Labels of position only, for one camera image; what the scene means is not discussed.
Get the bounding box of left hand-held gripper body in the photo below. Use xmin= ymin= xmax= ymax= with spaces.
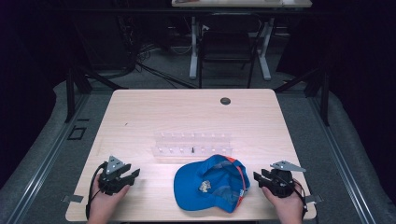
xmin=98 ymin=155 xmax=131 ymax=196

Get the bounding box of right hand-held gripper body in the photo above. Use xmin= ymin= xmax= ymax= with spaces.
xmin=265 ymin=160 xmax=307 ymax=199

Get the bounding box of person's right hand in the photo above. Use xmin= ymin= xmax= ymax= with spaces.
xmin=261 ymin=186 xmax=305 ymax=217

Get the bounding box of person's left hand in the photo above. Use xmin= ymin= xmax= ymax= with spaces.
xmin=88 ymin=173 xmax=131 ymax=217

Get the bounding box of blue baseball cap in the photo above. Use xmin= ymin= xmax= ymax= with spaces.
xmin=173 ymin=154 xmax=252 ymax=215

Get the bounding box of clear acrylic rack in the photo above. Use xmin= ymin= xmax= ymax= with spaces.
xmin=151 ymin=132 xmax=234 ymax=161

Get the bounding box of black metal stand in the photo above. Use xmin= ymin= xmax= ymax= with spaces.
xmin=273 ymin=65 xmax=331 ymax=127
xmin=64 ymin=62 xmax=129 ymax=124

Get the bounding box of black chair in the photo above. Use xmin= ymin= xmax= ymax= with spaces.
xmin=197 ymin=13 xmax=263 ymax=90

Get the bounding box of white-legged desk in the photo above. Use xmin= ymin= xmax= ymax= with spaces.
xmin=171 ymin=0 xmax=313 ymax=82

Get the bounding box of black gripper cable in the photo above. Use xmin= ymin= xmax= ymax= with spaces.
xmin=85 ymin=161 xmax=108 ymax=219
xmin=292 ymin=179 xmax=310 ymax=218

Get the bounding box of metal table bracket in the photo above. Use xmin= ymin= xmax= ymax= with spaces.
xmin=305 ymin=193 xmax=324 ymax=205
xmin=61 ymin=193 xmax=85 ymax=204

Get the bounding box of metal floor rail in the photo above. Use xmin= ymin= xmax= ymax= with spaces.
xmin=309 ymin=96 xmax=378 ymax=224
xmin=5 ymin=92 xmax=92 ymax=224

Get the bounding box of bundle of floor cables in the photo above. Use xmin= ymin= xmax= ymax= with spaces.
xmin=135 ymin=43 xmax=195 ymax=90

